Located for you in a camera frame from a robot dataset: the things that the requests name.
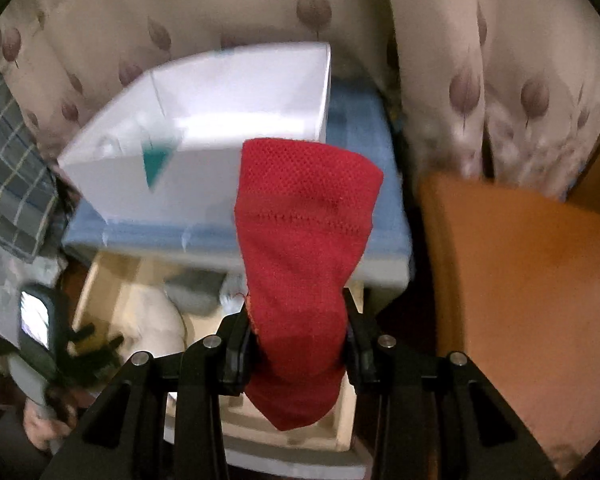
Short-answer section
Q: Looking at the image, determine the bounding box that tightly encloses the grey wooden drawer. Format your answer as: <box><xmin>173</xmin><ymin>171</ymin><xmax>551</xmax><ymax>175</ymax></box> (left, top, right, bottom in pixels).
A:
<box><xmin>72</xmin><ymin>250</ymin><xmax>368</xmax><ymax>478</ymax></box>

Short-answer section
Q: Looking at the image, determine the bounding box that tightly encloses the brown wooden furniture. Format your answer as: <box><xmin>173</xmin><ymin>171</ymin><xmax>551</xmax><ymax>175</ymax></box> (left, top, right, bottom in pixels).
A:
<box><xmin>417</xmin><ymin>172</ymin><xmax>600</xmax><ymax>476</ymax></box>

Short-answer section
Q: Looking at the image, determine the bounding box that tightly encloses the pale blue underwear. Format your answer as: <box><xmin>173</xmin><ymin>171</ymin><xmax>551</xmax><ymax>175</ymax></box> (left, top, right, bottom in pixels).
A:
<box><xmin>114</xmin><ymin>285</ymin><xmax>189</xmax><ymax>362</ymax></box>

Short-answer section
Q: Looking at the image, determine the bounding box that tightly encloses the grey sock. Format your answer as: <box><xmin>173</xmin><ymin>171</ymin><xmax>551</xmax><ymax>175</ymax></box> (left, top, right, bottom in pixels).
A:
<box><xmin>164</xmin><ymin>272</ymin><xmax>227</xmax><ymax>315</ymax></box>

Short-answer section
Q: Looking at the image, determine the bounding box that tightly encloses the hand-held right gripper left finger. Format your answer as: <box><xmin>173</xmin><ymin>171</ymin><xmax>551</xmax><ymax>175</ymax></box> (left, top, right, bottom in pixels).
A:
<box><xmin>42</xmin><ymin>305</ymin><xmax>255</xmax><ymax>480</ymax></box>

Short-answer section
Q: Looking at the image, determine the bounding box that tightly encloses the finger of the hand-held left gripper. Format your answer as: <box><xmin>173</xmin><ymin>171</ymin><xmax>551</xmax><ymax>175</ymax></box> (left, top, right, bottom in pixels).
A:
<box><xmin>77</xmin><ymin>336</ymin><xmax>127</xmax><ymax>386</ymax></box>
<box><xmin>65</xmin><ymin>324</ymin><xmax>99</xmax><ymax>361</ymax></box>

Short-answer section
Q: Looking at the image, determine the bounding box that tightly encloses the grey plaid cloth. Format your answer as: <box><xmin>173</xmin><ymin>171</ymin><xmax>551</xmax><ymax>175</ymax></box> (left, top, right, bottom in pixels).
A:
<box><xmin>0</xmin><ymin>72</ymin><xmax>63</xmax><ymax>263</ymax></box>

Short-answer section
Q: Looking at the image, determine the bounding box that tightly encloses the person's left hand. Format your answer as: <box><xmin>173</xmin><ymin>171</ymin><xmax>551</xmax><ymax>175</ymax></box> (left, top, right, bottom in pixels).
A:
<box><xmin>22</xmin><ymin>394</ymin><xmax>78</xmax><ymax>454</ymax></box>

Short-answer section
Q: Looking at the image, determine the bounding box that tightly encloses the leaf print curtain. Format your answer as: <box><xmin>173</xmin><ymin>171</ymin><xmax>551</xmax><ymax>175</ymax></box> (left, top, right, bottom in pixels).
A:
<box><xmin>0</xmin><ymin>0</ymin><xmax>600</xmax><ymax>201</ymax></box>

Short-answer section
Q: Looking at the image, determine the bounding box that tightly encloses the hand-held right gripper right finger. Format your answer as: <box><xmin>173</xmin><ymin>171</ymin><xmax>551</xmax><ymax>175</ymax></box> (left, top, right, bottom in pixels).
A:
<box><xmin>342</xmin><ymin>287</ymin><xmax>556</xmax><ymax>480</ymax></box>

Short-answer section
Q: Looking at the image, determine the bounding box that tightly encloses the blue checked cloth cover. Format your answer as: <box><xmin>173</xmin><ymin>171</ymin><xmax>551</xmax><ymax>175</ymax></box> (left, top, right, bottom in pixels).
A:
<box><xmin>62</xmin><ymin>82</ymin><xmax>413</xmax><ymax>261</ymax></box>

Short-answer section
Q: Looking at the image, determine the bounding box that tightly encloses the white cardboard box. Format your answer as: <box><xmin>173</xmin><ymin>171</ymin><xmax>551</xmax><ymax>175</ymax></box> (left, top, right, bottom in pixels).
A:
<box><xmin>57</xmin><ymin>42</ymin><xmax>333</xmax><ymax>223</ymax></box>

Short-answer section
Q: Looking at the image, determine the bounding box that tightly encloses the red knitted sock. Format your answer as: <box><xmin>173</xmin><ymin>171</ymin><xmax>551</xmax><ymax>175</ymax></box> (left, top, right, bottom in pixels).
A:
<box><xmin>234</xmin><ymin>137</ymin><xmax>385</xmax><ymax>432</ymax></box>

